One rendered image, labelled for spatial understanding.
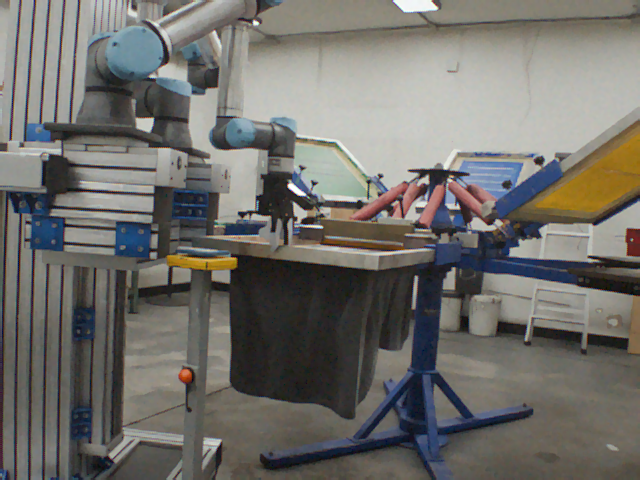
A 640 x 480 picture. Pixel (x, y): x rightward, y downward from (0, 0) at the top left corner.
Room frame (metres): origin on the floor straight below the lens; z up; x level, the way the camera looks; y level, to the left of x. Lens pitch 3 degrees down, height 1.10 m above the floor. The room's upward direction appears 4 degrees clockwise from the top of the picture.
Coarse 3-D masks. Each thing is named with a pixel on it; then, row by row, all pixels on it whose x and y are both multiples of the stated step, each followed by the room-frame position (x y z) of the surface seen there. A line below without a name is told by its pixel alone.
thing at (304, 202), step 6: (282, 186) 1.67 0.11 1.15; (288, 186) 1.67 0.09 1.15; (294, 186) 1.70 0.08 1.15; (282, 192) 1.67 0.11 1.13; (288, 192) 1.66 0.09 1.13; (294, 192) 1.65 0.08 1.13; (300, 192) 1.68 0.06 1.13; (288, 198) 1.66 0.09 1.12; (294, 198) 1.65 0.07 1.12; (300, 198) 1.64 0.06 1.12; (306, 198) 1.65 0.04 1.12; (300, 204) 1.64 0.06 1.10; (306, 204) 1.64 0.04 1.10; (312, 204) 1.65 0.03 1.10; (306, 210) 1.66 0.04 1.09
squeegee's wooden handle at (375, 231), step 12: (324, 228) 2.27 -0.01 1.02; (336, 228) 2.25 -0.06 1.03; (348, 228) 2.23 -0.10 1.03; (360, 228) 2.20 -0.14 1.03; (372, 228) 2.18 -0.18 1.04; (384, 228) 2.16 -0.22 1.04; (396, 228) 2.14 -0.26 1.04; (408, 228) 2.12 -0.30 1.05; (372, 240) 2.18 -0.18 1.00; (384, 240) 2.16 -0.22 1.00; (396, 240) 2.14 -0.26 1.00
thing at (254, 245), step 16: (208, 240) 1.78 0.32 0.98; (224, 240) 1.75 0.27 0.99; (240, 240) 1.75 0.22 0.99; (256, 240) 2.04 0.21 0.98; (304, 240) 2.34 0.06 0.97; (256, 256) 1.71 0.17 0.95; (272, 256) 1.68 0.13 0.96; (288, 256) 1.66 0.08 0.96; (304, 256) 1.64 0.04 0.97; (320, 256) 1.62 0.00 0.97; (336, 256) 1.60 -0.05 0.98; (352, 256) 1.57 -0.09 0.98; (368, 256) 1.56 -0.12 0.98; (384, 256) 1.58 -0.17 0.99; (400, 256) 1.69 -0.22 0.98; (416, 256) 1.81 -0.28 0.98; (432, 256) 1.96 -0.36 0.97
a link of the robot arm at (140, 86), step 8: (136, 0) 2.08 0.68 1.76; (144, 0) 2.06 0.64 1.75; (152, 0) 2.07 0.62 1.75; (160, 0) 2.08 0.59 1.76; (144, 8) 2.07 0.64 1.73; (152, 8) 2.07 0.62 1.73; (160, 8) 2.09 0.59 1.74; (144, 16) 2.07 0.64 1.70; (152, 16) 2.07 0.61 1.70; (160, 16) 2.10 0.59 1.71; (136, 80) 2.06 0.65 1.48; (144, 80) 2.05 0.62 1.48; (152, 80) 2.07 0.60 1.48; (136, 88) 2.06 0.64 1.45; (144, 88) 2.04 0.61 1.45; (136, 96) 2.05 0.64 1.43; (136, 104) 2.05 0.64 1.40; (136, 112) 2.08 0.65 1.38; (144, 112) 2.06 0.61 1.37
